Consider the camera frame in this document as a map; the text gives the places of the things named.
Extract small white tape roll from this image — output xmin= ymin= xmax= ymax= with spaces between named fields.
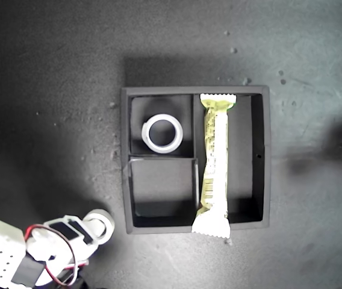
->
xmin=84 ymin=209 xmax=115 ymax=245

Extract large white tape roll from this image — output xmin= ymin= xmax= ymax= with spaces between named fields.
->
xmin=141 ymin=113 xmax=184 ymax=154

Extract cream snack bar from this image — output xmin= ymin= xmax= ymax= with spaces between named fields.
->
xmin=191 ymin=93 xmax=238 ymax=239

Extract black tray with wells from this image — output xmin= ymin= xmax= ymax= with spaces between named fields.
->
xmin=120 ymin=85 xmax=272 ymax=235

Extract red and black motor wires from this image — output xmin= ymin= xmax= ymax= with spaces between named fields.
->
xmin=23 ymin=224 xmax=89 ymax=287

